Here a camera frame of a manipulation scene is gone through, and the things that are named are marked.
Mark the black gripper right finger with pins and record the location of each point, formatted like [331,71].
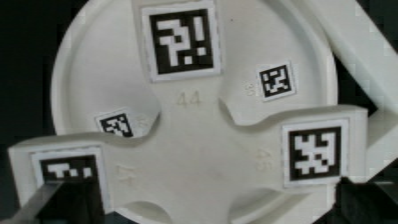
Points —
[367,203]

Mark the white round table top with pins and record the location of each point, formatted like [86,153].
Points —
[191,79]

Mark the white table base piece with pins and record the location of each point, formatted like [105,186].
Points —
[61,158]

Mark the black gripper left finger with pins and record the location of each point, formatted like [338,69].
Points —
[63,204]

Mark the white right fence bar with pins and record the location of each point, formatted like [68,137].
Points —
[370,59]

